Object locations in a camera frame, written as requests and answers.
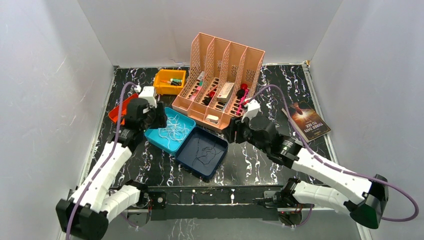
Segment orange plastic tray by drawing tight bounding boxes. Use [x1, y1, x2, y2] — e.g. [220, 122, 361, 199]
[108, 93, 139, 125]

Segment white cable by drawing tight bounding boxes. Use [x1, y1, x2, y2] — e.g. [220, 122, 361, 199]
[158, 114, 190, 150]

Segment pink pen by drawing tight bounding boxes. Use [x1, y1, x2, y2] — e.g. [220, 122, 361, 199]
[236, 89, 249, 116]

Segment markers in yellow bin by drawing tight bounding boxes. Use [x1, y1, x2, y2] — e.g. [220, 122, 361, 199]
[160, 78, 183, 86]

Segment brown book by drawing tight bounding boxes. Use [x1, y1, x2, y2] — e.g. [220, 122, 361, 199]
[281, 100, 331, 143]

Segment white stapler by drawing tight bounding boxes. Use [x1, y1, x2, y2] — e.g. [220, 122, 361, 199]
[205, 114, 220, 124]

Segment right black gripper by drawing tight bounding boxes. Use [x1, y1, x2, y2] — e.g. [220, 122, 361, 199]
[221, 111, 269, 154]

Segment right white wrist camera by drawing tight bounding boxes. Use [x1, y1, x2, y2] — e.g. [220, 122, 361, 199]
[241, 98, 260, 123]

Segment teal plastic tray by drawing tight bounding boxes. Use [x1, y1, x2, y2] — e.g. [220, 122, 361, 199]
[144, 107, 196, 157]

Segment purple cable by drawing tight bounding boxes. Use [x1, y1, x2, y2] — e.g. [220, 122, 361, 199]
[245, 84, 420, 229]
[65, 82, 142, 240]

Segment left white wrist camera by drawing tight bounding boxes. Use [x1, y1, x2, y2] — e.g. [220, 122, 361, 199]
[134, 85, 157, 108]

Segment black cable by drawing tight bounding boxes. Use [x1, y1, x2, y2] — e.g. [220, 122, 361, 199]
[192, 139, 221, 167]

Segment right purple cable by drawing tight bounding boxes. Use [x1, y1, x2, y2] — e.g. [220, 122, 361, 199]
[245, 84, 420, 229]

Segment dark blue plastic tray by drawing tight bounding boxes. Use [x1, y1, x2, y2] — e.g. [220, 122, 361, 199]
[175, 127, 229, 182]

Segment yellow plastic bin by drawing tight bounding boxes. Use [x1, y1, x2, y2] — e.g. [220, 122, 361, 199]
[153, 69, 187, 95]

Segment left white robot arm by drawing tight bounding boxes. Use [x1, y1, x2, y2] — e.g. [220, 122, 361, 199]
[55, 98, 167, 240]

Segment red black bottle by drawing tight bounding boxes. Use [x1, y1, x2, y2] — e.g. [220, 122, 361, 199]
[236, 83, 248, 99]

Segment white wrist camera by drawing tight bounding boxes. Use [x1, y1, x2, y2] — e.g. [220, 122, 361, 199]
[241, 98, 260, 123]
[134, 85, 157, 108]

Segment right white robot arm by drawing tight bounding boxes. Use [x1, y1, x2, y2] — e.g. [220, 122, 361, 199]
[222, 115, 389, 229]

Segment white pink box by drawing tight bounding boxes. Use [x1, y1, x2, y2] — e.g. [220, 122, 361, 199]
[217, 82, 235, 103]

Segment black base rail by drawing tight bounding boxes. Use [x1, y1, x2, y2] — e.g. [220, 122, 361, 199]
[112, 185, 319, 229]

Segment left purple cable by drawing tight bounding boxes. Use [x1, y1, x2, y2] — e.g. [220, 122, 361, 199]
[65, 82, 142, 240]

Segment peach file organizer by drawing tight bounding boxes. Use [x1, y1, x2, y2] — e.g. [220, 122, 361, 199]
[172, 33, 265, 133]

